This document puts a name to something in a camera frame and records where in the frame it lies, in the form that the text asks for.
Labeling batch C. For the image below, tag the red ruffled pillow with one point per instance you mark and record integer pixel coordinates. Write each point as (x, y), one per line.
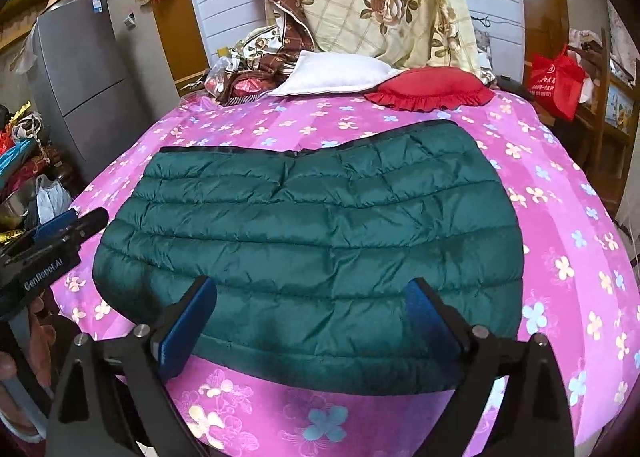
(430, 87)

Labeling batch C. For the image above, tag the wooden door frame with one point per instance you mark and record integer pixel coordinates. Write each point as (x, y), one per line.
(180, 47)

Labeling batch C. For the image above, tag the white slatted headboard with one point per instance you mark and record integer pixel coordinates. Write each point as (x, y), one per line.
(220, 2)

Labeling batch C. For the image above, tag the blue cloth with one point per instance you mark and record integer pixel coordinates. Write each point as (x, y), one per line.
(17, 154)

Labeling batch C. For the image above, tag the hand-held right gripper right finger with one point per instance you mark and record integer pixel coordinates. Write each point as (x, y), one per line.
(430, 322)

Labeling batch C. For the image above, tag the grey refrigerator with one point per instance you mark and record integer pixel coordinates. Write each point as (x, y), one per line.
(85, 87)

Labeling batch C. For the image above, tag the beige floral quilt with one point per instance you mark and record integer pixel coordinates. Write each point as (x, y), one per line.
(380, 2)

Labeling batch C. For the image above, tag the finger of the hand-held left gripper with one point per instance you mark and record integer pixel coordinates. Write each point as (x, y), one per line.
(87, 223)
(55, 226)

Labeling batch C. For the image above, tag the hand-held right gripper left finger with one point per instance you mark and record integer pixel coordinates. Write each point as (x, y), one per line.
(187, 327)

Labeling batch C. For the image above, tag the white plastic bag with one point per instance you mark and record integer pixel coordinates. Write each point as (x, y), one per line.
(50, 197)

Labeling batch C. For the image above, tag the dark green down jacket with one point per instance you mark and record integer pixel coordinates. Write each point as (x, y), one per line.
(310, 247)

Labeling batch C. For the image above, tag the white pillow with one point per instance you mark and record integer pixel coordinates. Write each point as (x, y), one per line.
(330, 74)

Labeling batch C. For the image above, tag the clear plastic packets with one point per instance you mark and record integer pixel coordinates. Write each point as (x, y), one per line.
(230, 79)

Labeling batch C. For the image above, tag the red shopping bag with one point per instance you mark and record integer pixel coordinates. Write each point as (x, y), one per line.
(555, 82)

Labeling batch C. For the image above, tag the metal bowl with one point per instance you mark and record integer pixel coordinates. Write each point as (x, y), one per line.
(12, 209)

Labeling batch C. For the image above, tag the pink floral bedsheet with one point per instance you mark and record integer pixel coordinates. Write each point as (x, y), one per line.
(565, 217)

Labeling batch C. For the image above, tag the person's left hand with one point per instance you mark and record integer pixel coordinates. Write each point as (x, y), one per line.
(44, 342)

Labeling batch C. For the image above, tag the wooden shelf unit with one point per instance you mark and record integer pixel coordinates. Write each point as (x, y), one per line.
(607, 137)

